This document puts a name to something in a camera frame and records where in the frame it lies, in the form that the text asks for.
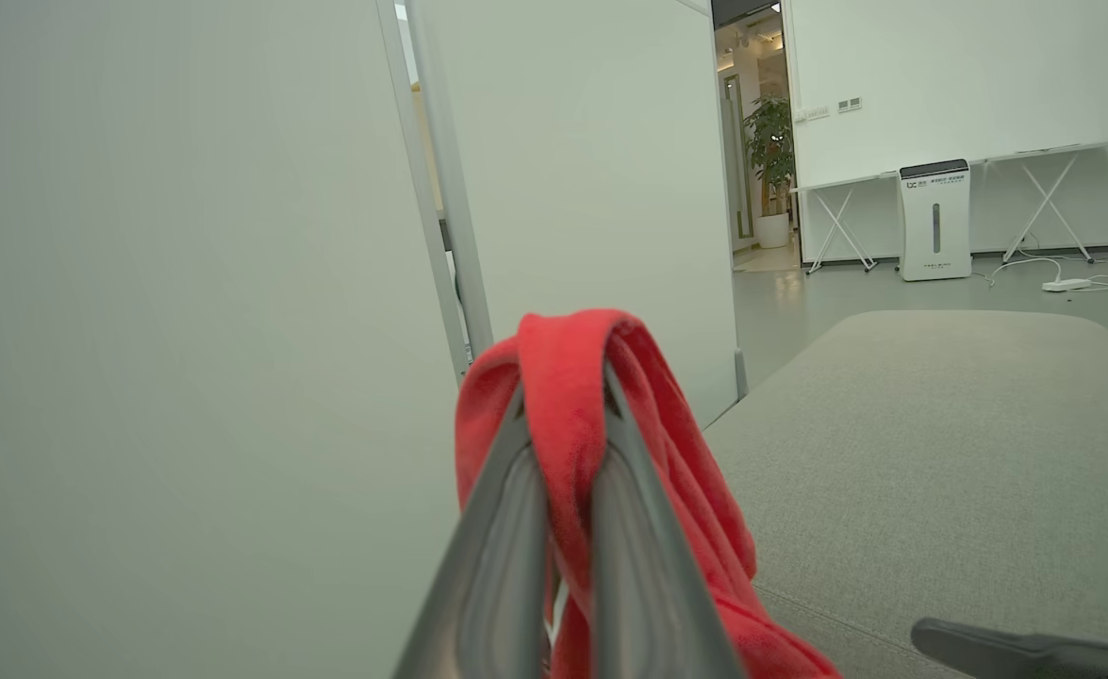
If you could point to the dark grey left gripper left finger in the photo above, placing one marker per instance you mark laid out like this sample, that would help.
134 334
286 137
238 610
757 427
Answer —
492 566

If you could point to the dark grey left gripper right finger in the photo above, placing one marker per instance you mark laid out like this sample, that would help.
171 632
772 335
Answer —
638 566

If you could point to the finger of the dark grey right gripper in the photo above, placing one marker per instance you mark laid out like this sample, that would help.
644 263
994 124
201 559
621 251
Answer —
1006 651

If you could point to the red clothing with white trim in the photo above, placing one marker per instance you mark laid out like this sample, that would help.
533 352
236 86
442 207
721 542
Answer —
563 377

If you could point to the white power strip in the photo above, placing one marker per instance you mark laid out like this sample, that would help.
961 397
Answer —
1066 285

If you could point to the white folding table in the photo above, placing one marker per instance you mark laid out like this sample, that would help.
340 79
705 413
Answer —
1049 153
841 182

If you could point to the white air purifier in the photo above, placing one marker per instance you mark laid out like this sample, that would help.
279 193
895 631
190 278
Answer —
934 222

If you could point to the green potted plant white pot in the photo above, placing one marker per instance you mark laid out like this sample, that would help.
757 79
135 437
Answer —
770 141

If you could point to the white partition panel grey frame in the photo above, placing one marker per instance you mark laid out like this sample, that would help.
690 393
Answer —
591 189
186 330

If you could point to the white wall switch plate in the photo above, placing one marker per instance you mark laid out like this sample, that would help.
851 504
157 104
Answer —
813 113

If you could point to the white wall socket plate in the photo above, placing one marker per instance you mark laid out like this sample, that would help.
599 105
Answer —
849 104

